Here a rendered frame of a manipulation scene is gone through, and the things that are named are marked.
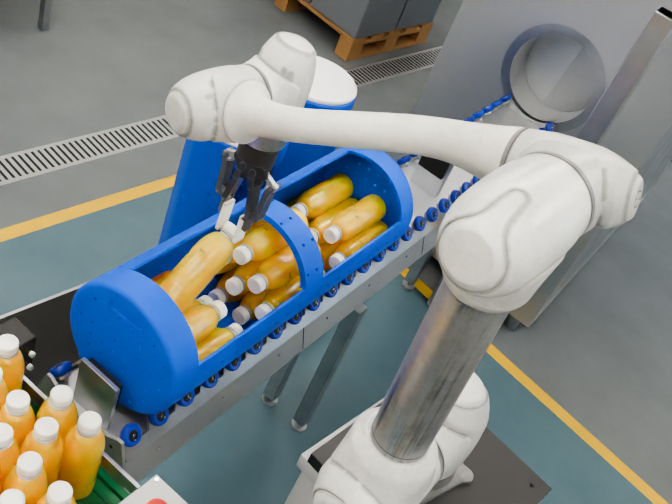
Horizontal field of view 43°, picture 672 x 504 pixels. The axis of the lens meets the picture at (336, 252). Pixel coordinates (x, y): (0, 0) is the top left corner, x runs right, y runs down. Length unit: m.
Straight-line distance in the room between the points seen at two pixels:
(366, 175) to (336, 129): 0.94
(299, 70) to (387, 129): 0.23
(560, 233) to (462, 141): 0.27
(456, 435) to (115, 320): 0.66
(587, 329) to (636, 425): 0.53
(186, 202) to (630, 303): 2.60
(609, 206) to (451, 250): 0.24
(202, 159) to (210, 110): 1.10
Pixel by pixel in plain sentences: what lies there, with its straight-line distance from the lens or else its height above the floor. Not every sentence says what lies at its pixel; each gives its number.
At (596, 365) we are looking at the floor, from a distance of 4.03.
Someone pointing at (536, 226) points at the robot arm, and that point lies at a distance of 1.04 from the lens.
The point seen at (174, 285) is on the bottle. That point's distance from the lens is 1.69.
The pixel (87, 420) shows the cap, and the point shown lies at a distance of 1.58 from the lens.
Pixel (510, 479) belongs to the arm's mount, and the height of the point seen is 1.06.
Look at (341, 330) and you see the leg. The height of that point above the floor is 0.52.
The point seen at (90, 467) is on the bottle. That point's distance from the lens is 1.64.
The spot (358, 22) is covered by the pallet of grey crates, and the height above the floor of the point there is 0.25.
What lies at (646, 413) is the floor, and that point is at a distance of 3.99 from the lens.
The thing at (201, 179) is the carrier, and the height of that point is 0.88.
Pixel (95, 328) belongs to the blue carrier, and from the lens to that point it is 1.73.
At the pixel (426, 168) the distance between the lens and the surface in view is 2.65.
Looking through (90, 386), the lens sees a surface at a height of 1.00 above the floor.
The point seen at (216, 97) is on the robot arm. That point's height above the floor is 1.66.
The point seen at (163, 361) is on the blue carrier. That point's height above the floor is 1.16.
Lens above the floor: 2.38
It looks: 39 degrees down
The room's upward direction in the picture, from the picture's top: 24 degrees clockwise
